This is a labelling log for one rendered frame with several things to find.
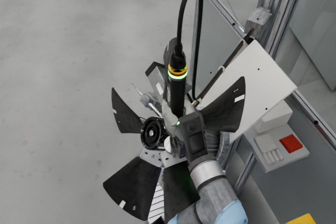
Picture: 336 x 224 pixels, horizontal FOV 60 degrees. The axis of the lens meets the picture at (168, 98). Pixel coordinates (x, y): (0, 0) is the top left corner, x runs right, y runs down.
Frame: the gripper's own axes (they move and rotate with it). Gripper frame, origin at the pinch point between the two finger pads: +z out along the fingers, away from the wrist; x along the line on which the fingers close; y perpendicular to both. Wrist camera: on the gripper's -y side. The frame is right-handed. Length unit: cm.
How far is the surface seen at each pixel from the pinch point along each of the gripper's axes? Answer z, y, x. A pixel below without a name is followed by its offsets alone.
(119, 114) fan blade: 30, 41, -12
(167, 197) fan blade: -15.3, 28.9, -7.4
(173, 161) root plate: -4.9, 28.3, -1.4
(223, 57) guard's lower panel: 77, 79, 70
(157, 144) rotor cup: 0.8, 23.7, -5.0
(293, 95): 14, 48, 70
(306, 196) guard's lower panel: -22, 92, 70
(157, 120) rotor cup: 7.9, 20.5, -2.3
